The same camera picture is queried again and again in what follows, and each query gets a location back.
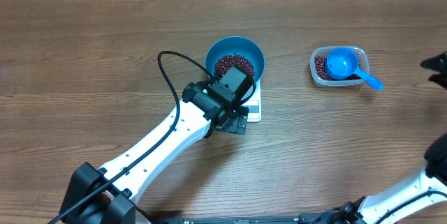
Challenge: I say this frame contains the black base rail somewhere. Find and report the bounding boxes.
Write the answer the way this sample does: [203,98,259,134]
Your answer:
[149,211,337,224]

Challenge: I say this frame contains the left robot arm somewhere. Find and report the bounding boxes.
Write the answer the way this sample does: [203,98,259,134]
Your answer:
[53,79,256,223]

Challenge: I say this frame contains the red adzuki beans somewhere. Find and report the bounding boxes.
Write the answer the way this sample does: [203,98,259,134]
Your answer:
[213,52,361,82]

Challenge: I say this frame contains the blue plastic measuring scoop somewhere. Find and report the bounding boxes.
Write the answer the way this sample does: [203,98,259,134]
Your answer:
[325,47,384,90]

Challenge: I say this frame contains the white digital kitchen scale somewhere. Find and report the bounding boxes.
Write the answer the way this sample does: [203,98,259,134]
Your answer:
[242,80,262,123]

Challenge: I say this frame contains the clear plastic food container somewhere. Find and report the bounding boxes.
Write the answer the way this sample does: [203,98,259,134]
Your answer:
[309,46,370,88]

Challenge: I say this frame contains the blue metal bowl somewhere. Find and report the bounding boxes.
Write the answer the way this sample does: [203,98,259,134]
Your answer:
[205,36,265,82]

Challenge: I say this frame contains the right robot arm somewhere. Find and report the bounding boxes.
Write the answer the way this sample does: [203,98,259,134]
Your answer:
[328,135,446,224]

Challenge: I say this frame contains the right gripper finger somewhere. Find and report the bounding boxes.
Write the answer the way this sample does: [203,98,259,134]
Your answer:
[420,52,447,72]
[428,73,447,89]

